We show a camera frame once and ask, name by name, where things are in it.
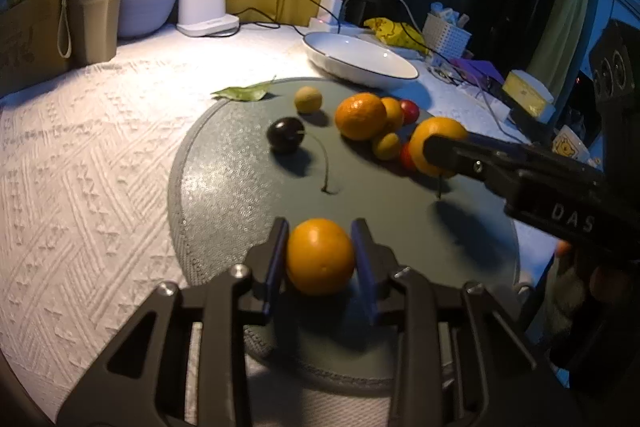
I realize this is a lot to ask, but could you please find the round grey placemat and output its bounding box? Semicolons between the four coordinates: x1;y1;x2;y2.
168;78;520;395

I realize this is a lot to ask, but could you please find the red cherry tomato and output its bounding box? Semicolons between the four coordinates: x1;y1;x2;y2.
399;100;420;126
399;143;416;172

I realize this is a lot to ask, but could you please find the yellow tissue box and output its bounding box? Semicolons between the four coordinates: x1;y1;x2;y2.
502;69;555;124

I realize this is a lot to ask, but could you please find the white desk lamp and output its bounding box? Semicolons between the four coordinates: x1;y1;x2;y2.
177;0;240;38

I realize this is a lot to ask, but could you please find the steel tumbler with lid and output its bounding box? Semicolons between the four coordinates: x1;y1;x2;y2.
58;0;120;67

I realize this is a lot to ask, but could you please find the purple cloth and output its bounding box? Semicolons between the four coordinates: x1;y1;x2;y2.
450;58;504;89

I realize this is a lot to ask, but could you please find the cardboard box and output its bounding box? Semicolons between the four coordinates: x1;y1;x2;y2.
0;0;70;96

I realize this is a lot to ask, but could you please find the orange with stem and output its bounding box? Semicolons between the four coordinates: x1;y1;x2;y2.
408;117;469;179

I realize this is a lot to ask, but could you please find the green leaf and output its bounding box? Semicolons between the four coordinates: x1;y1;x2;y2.
210;78;274;102

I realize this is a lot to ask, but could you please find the lavender mixing bowl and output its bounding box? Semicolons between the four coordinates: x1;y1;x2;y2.
117;0;176;39

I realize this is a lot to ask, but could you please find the tan longan fruit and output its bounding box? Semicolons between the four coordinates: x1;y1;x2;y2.
294;86;323;114

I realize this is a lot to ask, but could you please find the black power cable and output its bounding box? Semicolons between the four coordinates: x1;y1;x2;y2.
219;0;346;39

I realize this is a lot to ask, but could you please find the white lace tablecloth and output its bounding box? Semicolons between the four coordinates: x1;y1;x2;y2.
0;22;561;427

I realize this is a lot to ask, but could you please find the white power strip with charger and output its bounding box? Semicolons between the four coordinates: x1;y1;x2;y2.
308;0;371;36

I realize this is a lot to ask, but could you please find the small yellow-green fruit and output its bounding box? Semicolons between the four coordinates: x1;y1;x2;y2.
372;132;402;161

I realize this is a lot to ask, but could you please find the white shallow bowl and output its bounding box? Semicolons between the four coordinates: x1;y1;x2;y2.
303;32;419;91

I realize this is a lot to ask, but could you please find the dark cherry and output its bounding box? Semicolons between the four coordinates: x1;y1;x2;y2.
266;117;305;154

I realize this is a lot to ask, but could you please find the small orange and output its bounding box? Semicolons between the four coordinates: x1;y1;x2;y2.
381;96;404;132

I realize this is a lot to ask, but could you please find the white woven basket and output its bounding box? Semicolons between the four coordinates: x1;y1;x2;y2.
422;2;471;60

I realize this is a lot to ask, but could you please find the small orange kumquat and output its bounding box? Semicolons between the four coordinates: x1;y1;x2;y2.
286;218;356;296

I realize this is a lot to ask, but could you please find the yellow snack bag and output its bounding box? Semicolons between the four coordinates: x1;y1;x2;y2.
363;17;430;54

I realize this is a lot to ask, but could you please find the red cherry tomato front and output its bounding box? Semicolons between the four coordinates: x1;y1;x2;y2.
399;143;416;172

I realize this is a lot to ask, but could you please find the large mandarin orange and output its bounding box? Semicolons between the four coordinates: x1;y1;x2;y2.
334;92;387;141

